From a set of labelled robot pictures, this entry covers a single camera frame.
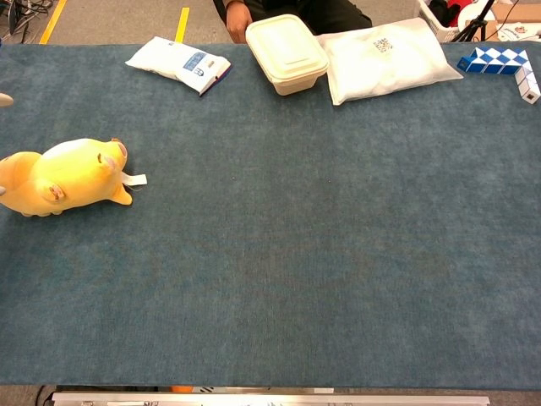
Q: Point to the yellow plush toy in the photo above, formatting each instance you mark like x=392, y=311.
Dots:
x=72, y=173

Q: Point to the brown cardboard box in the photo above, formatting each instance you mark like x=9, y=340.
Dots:
x=517, y=21

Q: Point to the white blue-print snack packet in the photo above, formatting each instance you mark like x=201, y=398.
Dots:
x=177, y=63

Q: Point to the black tripod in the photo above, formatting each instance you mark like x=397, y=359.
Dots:
x=473, y=23

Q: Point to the bystander bare hand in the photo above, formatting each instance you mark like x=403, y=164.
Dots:
x=237, y=23

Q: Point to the aluminium profile rail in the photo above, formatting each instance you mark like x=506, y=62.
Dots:
x=270, y=399

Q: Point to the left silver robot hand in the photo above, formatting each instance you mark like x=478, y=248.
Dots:
x=5, y=100

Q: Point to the blue white snake puzzle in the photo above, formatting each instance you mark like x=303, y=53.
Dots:
x=494, y=61

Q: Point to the beige lidded food container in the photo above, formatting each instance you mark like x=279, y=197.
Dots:
x=287, y=51

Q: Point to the person in dark clothes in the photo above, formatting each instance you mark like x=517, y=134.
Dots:
x=321, y=10

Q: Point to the white plastic basket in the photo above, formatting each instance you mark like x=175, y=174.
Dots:
x=439, y=26

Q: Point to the large white plastic bag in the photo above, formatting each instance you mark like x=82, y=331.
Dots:
x=389, y=63

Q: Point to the blue felt table mat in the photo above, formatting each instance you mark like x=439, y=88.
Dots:
x=270, y=237

